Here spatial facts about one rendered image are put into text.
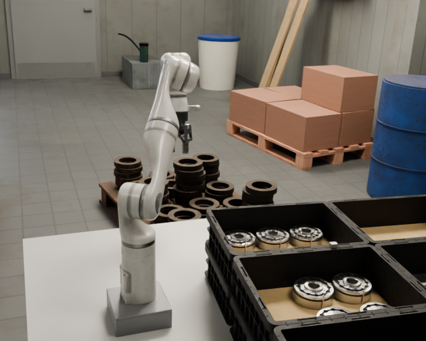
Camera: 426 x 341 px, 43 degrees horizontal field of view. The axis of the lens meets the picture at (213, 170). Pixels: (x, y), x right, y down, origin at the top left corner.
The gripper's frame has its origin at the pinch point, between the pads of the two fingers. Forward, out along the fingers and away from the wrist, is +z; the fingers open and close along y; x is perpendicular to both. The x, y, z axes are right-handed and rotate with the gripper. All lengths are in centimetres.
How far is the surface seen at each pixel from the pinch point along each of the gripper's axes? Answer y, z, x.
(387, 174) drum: -90, 37, 240
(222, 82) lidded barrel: -481, -53, 378
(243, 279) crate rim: 66, 26, -24
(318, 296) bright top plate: 73, 32, -6
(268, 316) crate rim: 81, 29, -29
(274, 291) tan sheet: 61, 33, -10
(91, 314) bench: 25, 41, -46
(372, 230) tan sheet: 52, 26, 43
